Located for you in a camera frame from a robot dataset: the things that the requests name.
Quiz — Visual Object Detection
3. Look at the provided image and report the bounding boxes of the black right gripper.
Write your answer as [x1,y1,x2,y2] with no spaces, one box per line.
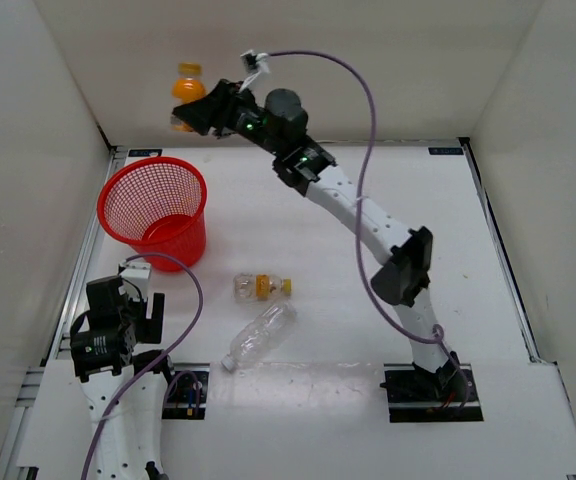
[172,83,283,160]

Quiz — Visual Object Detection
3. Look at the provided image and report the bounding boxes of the orange juice bottle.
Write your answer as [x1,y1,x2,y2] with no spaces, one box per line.
[171,62,207,109]

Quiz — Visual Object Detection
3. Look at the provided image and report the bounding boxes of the clear bottle yellow label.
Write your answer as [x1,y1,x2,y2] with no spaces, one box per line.
[233,273,292,303]

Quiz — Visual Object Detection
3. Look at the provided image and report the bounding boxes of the clear plastic bottle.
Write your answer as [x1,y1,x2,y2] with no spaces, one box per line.
[220,301,297,372]

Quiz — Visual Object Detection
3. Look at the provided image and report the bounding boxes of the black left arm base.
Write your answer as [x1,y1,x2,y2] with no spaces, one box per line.
[162,364,210,421]

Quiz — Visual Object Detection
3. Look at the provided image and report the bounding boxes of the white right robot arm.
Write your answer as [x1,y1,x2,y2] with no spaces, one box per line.
[172,80,459,400]

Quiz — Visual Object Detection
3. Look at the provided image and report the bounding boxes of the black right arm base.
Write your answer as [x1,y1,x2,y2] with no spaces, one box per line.
[380,365,484,424]

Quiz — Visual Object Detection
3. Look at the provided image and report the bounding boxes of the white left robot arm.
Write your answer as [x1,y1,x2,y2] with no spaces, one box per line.
[70,270,178,479]

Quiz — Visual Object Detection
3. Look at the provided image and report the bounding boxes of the red mesh plastic bin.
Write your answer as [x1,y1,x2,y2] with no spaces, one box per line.
[97,156,207,272]

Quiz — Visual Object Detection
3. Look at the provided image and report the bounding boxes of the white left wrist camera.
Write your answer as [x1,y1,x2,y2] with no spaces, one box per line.
[118,260,152,302]

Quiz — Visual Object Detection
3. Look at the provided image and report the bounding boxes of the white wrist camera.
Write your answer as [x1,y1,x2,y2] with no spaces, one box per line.
[239,50,270,92]
[118,260,152,302]

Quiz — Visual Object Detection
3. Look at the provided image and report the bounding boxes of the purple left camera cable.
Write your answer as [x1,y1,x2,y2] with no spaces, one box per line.
[81,252,204,480]

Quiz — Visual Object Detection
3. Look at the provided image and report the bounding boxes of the purple camera cable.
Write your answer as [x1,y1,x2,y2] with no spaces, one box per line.
[265,49,469,406]
[81,252,204,480]

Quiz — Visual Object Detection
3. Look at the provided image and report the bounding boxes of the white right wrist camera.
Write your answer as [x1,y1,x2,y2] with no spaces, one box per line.
[239,50,270,92]

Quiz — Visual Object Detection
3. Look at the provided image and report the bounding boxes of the aluminium table frame rail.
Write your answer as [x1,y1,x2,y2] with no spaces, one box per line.
[0,145,124,478]

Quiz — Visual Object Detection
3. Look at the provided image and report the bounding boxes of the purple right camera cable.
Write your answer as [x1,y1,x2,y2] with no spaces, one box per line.
[265,49,469,406]

